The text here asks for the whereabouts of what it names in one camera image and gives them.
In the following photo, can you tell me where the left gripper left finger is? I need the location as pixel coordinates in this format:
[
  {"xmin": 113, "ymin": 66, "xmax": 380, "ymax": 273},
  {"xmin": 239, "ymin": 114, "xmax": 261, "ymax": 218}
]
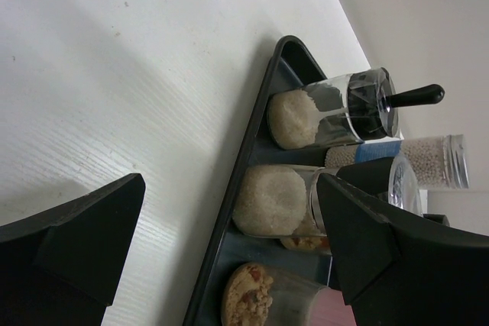
[{"xmin": 1, "ymin": 173, "xmax": 146, "ymax": 325}]

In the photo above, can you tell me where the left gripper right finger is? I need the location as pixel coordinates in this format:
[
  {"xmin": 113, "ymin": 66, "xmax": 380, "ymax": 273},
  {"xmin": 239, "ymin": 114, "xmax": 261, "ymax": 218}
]
[{"xmin": 317, "ymin": 173, "xmax": 488, "ymax": 325}]

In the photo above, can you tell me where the tall blue-band spice jar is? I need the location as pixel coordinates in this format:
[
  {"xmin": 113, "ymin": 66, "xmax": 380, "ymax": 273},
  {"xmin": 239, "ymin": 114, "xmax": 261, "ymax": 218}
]
[{"xmin": 325, "ymin": 134, "xmax": 470, "ymax": 190}]

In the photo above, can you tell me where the pink-cap spice bottle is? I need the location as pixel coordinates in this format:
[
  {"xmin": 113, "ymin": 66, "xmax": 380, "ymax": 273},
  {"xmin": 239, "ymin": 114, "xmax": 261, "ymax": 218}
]
[{"xmin": 221, "ymin": 263, "xmax": 356, "ymax": 325}]

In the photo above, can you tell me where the black grinder-cap spice bottle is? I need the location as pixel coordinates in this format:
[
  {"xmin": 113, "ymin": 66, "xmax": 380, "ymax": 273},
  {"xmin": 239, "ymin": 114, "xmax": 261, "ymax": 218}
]
[{"xmin": 267, "ymin": 67, "xmax": 445, "ymax": 150}]

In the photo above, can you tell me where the black plastic tray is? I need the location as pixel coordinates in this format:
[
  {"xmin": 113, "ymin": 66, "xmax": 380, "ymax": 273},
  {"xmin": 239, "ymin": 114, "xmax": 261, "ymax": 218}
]
[{"xmin": 182, "ymin": 34, "xmax": 333, "ymax": 326}]

